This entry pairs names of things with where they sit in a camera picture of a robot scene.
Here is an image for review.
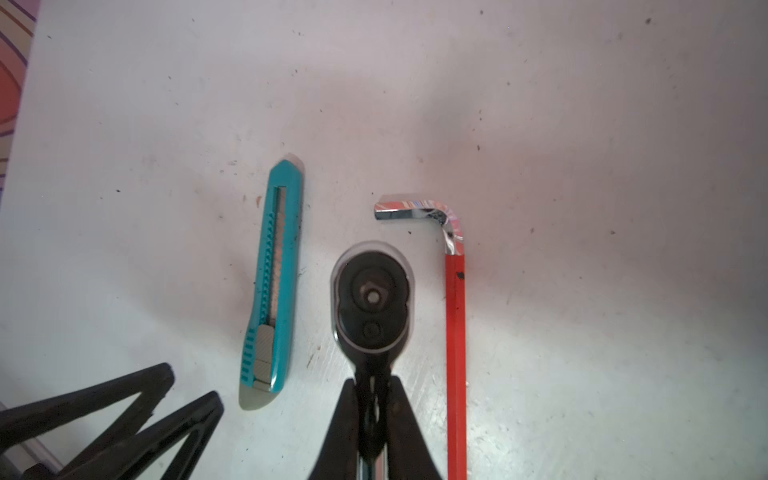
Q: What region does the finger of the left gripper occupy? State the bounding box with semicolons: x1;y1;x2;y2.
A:
1;363;175;452
58;391;224;479

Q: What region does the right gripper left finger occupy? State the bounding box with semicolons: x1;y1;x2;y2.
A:
309;379;359;480

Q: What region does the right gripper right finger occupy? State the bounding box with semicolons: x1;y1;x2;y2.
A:
386;376;441;480

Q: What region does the teal utility knife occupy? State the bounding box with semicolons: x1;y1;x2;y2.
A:
238;154;304;411

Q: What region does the red hex key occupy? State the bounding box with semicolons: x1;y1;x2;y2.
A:
374;196;468;479

